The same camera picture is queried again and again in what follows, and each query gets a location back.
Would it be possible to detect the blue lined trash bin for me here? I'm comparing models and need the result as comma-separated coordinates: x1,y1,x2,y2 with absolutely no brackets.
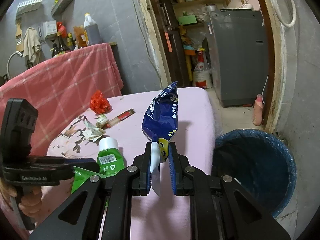
211,129,297,217

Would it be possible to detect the pink plaid cloth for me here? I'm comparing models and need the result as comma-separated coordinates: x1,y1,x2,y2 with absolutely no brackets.
1,43,124,156

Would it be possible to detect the chrome faucet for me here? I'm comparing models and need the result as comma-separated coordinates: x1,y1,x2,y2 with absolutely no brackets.
7,51,23,79

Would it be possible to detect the beige hanging towel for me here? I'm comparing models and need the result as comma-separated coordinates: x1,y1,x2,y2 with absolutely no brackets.
23,27,42,64

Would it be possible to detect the pink bottle on floor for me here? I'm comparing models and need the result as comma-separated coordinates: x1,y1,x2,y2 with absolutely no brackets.
252,94,264,126

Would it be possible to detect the pink floral tablecloth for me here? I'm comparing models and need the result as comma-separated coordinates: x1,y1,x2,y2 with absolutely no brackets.
37,87,217,240

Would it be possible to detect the blue milk powder bag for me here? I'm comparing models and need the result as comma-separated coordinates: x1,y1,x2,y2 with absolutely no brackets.
142,81,178,196

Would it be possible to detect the white wall box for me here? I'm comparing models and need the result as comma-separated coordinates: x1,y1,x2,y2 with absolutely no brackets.
41,20,57,40

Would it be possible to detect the red plastic bag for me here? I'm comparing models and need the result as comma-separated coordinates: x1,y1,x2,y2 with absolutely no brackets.
90,90,112,114

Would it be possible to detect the white paper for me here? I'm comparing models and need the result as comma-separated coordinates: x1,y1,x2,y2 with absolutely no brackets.
82,114,109,142

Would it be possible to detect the grey washing machine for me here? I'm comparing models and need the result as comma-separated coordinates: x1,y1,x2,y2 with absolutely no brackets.
204,9,268,107

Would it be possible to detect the red tube wrapper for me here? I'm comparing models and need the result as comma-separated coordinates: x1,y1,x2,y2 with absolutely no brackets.
105,108,135,128

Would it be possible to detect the white hose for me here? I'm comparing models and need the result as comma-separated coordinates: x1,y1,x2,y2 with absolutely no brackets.
268,0,297,29

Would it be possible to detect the left hand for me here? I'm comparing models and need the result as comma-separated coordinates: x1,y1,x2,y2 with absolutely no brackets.
1,178,42,218

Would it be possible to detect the green box on shelf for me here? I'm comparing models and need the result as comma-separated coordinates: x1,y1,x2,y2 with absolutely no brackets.
178,15,197,25

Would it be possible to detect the red white rice sack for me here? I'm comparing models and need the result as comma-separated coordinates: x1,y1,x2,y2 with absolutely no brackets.
193,48,213,89

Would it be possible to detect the dark soy sauce bottle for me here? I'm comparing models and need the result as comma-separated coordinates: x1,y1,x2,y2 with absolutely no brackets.
57,31,70,56

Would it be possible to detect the wall spice rack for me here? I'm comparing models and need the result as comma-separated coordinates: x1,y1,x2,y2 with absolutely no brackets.
51,0,74,16

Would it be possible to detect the large vinegar jug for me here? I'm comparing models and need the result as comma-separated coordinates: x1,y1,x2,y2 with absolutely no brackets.
84,13,102,46

